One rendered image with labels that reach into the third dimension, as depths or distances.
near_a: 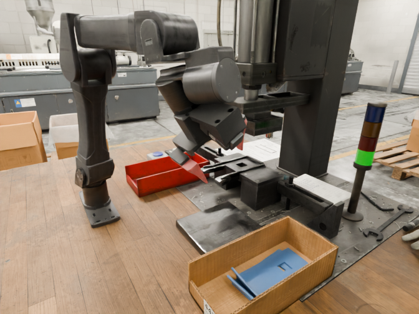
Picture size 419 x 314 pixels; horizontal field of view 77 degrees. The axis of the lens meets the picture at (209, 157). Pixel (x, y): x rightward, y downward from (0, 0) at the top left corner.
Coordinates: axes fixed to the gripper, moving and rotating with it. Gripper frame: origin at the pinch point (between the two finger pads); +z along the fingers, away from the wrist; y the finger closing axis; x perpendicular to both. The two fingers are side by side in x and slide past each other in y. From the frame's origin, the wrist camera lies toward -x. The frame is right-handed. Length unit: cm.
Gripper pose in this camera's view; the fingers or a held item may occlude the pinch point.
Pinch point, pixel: (221, 162)
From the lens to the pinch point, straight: 51.1
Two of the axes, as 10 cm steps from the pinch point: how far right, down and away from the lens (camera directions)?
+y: 7.2, -6.5, 2.5
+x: -5.6, -3.2, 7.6
